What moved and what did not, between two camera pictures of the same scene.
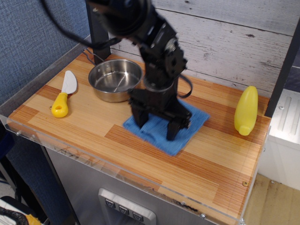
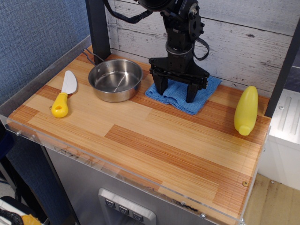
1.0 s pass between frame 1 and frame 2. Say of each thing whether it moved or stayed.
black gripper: moved
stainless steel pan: stayed
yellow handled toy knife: stayed
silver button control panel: stayed
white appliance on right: stayed
